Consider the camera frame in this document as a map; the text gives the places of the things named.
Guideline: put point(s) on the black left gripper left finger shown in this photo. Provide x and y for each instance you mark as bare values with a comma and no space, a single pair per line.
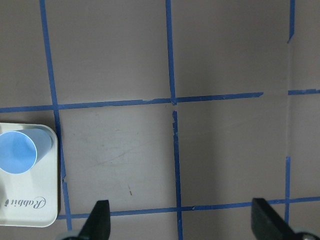
98,224

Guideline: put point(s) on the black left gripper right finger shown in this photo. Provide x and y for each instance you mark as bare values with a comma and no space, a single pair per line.
266,223

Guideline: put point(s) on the light blue cup near rabbit logo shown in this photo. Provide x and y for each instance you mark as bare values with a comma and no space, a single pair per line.
21,149

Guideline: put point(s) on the cream plastic tray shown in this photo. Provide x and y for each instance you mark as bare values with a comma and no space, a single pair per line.
31,199

